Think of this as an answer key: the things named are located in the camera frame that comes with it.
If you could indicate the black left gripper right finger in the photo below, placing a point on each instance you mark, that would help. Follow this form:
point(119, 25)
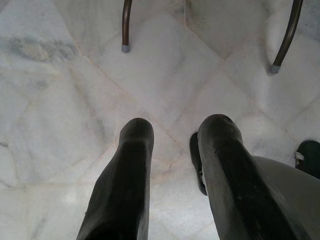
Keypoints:
point(225, 180)

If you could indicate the brown metal chair leg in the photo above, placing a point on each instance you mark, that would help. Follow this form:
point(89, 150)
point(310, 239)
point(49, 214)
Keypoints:
point(287, 35)
point(125, 27)

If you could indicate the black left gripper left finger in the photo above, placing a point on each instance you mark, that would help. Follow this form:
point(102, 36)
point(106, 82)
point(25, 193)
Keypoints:
point(120, 187)

